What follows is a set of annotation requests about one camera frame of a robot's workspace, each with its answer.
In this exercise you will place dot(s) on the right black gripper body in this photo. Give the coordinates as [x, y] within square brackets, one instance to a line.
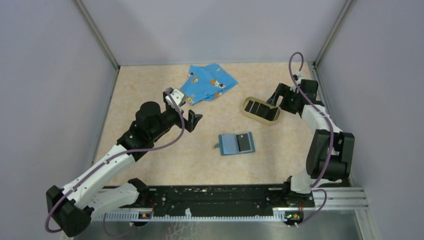
[289, 97]

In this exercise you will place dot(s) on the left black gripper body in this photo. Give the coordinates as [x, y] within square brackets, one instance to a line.
[170, 117]

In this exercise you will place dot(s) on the beige oval card tray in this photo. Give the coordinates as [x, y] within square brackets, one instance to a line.
[260, 111]

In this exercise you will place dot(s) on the blue card holder wallet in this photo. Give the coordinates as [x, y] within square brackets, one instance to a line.
[227, 144]

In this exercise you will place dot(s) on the grey credit card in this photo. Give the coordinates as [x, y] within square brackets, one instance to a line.
[243, 142]

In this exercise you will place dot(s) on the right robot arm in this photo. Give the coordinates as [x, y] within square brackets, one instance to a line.
[330, 155]

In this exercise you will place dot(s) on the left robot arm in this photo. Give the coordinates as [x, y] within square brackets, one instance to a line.
[99, 185]

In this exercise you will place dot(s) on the blue printed cloth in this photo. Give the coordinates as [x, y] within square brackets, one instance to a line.
[206, 83]

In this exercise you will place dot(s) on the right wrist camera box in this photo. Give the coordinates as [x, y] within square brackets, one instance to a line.
[298, 77]

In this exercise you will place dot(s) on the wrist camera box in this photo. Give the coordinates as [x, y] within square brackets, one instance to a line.
[174, 97]
[298, 77]

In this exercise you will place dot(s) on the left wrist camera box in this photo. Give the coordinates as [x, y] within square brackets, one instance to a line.
[174, 97]

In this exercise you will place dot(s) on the black mounting base plate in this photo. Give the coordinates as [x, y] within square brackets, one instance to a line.
[237, 200]

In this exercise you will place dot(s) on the aluminium frame rail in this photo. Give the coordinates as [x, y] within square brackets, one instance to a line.
[332, 199]

